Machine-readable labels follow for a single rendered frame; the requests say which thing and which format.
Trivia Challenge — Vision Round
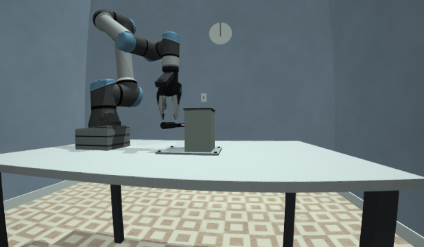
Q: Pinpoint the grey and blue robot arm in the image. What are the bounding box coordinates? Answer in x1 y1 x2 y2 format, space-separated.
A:
88 9 180 128

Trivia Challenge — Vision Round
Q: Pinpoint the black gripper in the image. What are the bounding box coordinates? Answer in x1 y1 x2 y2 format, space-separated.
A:
156 66 182 120

